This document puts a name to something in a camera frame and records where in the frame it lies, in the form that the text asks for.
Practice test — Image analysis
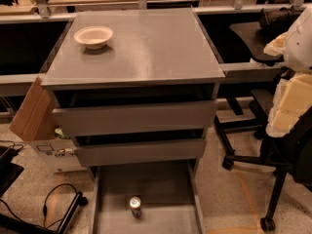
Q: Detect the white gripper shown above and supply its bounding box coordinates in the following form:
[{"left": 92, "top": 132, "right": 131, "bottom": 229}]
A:
[{"left": 263, "top": 32, "right": 312, "bottom": 137}]

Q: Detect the silver redbull can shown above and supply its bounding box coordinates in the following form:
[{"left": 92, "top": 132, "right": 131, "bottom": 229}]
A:
[{"left": 129, "top": 196, "right": 141, "bottom": 217}]

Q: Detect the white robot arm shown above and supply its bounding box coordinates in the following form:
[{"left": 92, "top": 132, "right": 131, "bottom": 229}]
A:
[{"left": 264, "top": 7, "right": 312, "bottom": 137}]

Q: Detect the grey drawer cabinet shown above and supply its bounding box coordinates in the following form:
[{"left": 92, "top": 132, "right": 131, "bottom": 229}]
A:
[{"left": 41, "top": 7, "right": 226, "bottom": 180}]

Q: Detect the bottom grey open drawer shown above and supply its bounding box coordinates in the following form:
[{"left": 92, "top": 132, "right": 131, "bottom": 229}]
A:
[{"left": 89, "top": 161, "right": 205, "bottom": 234}]

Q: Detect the top grey drawer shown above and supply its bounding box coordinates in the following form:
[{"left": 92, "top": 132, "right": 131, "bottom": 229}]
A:
[{"left": 53, "top": 100, "right": 217, "bottom": 137}]

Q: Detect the middle grey drawer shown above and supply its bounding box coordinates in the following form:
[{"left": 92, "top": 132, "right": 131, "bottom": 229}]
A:
[{"left": 75, "top": 138, "right": 206, "bottom": 167}]

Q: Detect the black side desk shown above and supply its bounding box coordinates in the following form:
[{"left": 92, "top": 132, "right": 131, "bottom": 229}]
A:
[{"left": 230, "top": 21, "right": 284, "bottom": 66}]

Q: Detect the black device on desk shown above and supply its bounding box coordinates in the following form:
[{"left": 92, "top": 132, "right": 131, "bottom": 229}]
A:
[{"left": 259, "top": 7, "right": 301, "bottom": 34}]

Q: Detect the black office chair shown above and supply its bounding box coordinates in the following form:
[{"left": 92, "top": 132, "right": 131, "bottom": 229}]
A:
[{"left": 214, "top": 65, "right": 312, "bottom": 232}]

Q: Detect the white paper bowl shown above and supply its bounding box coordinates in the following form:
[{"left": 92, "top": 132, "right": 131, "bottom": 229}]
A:
[{"left": 74, "top": 26, "right": 113, "bottom": 50}]

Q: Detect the brown cardboard box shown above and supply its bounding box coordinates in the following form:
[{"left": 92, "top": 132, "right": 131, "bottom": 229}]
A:
[{"left": 9, "top": 77, "right": 85, "bottom": 173}]

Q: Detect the black equipment at left edge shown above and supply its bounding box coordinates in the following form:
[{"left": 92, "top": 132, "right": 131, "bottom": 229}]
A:
[{"left": 0, "top": 140, "right": 24, "bottom": 197}]

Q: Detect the black cable on floor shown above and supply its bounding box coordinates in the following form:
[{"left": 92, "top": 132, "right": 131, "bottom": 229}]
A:
[{"left": 0, "top": 182, "right": 89, "bottom": 234}]

